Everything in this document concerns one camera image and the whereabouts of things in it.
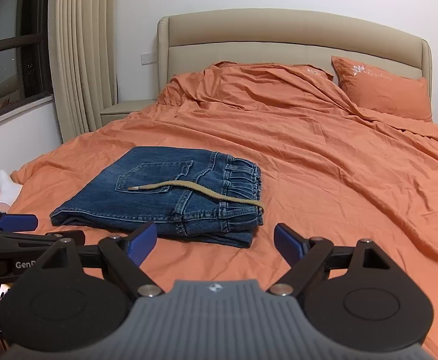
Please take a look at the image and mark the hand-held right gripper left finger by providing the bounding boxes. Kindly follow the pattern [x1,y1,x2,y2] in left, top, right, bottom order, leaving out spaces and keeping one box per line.
[16,222,164,298]

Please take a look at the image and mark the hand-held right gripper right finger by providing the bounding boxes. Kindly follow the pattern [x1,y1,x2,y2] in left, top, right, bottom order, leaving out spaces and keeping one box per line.
[273,223,394,297]

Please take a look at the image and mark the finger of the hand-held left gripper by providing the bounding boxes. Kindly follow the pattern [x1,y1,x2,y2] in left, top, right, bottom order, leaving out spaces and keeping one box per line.
[0,206,39,232]
[0,228,86,250]

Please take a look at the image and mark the blue denim pants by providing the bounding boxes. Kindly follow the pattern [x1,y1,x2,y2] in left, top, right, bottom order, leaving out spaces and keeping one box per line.
[49,146,265,249]

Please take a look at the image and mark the white sock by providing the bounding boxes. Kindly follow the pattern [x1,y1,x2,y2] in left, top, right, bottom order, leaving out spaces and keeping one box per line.
[0,169,25,207]

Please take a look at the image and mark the orange duvet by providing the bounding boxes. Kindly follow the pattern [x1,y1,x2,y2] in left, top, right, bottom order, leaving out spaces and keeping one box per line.
[0,61,438,360]

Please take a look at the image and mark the beige nightstand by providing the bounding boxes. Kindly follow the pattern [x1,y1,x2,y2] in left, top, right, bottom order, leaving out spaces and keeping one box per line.
[100,98,159,128]

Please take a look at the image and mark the dark framed window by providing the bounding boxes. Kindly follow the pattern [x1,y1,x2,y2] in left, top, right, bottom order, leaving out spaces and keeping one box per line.
[0,0,53,128]

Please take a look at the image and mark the orange pillow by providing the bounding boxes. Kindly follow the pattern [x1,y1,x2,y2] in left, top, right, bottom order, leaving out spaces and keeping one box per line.
[331,55,433,123]

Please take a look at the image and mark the beige pleated curtain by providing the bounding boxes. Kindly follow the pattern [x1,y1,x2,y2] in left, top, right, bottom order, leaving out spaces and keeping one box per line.
[48,0,119,144]

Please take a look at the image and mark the beige padded headboard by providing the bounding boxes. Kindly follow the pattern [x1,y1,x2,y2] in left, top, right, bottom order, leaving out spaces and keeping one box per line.
[156,8,433,121]

